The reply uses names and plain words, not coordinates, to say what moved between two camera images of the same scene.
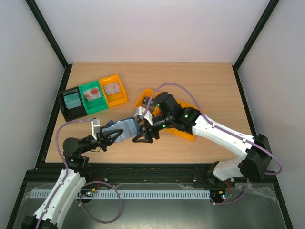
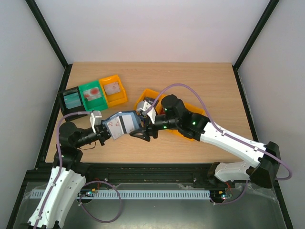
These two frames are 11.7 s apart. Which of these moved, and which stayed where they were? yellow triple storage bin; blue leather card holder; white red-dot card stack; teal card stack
Moved: blue leather card holder
Stayed: teal card stack; white red-dot card stack; yellow triple storage bin
